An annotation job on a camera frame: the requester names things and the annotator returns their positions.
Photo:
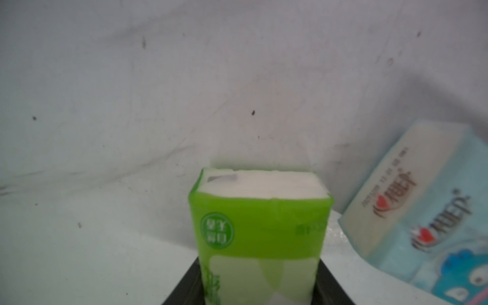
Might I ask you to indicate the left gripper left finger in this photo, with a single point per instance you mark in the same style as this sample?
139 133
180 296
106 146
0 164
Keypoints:
190 290

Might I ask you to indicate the teal cartoon tissue pack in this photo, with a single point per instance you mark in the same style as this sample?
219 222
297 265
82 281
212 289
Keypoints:
421 216

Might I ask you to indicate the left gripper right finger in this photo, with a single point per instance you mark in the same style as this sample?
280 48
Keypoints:
327 290

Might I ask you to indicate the green tissue pack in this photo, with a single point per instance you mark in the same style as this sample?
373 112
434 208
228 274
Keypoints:
259 234

